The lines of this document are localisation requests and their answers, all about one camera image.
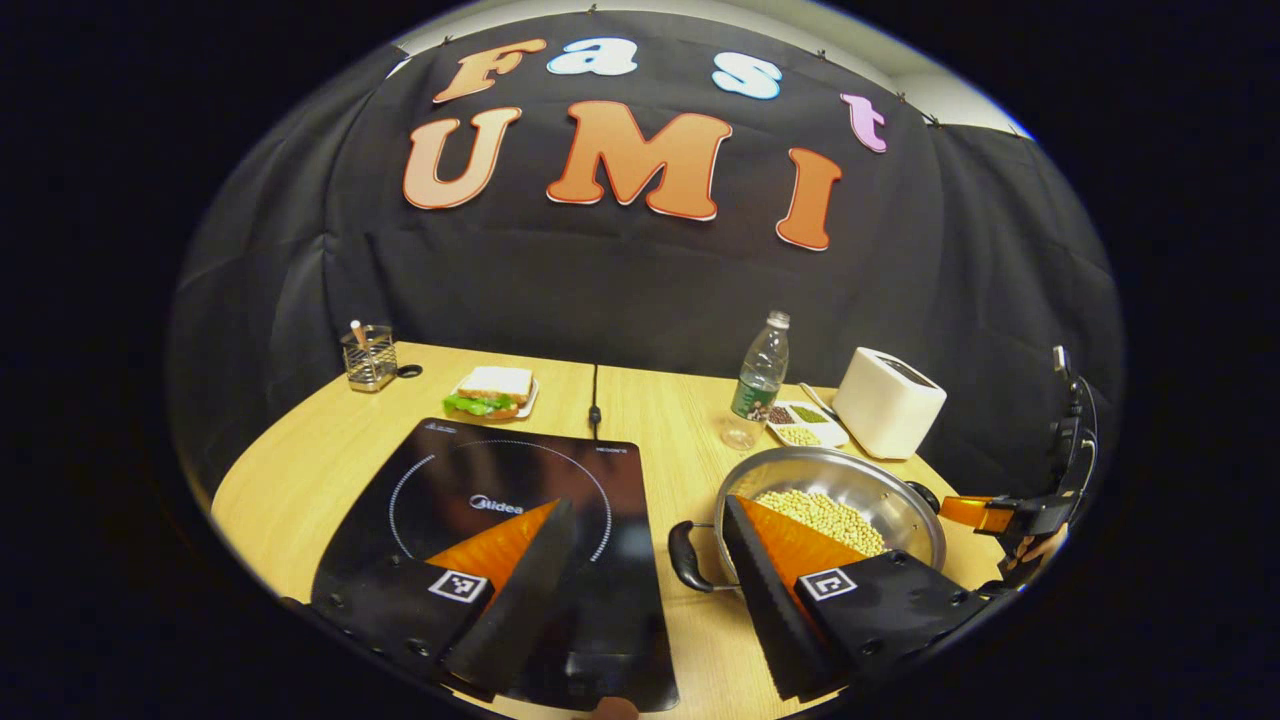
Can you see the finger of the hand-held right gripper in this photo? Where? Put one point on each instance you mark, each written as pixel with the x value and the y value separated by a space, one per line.
pixel 970 512

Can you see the pile of soybeans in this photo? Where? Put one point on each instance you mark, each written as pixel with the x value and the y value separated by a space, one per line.
pixel 830 515

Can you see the stainless steel pot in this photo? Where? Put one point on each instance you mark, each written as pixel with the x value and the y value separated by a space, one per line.
pixel 850 475

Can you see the black induction cooktop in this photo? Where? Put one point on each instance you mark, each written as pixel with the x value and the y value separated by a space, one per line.
pixel 500 470

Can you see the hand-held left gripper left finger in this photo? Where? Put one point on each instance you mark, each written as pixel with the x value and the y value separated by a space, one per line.
pixel 520 600

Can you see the white divided bean dish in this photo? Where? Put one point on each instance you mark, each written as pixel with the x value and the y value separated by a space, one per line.
pixel 805 428

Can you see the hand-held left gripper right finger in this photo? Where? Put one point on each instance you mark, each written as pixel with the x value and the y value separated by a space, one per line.
pixel 765 600

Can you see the black backdrop cloth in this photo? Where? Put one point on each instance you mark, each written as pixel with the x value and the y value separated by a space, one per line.
pixel 650 300

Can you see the sandwich with lettuce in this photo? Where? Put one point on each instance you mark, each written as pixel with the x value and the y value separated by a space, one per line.
pixel 495 385

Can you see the pale stick utensil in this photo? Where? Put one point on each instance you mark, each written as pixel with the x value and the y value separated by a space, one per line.
pixel 358 332

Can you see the clear plastic water bottle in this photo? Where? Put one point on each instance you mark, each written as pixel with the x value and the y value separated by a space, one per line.
pixel 760 380

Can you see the white toaster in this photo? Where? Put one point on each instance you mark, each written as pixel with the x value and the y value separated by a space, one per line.
pixel 885 405

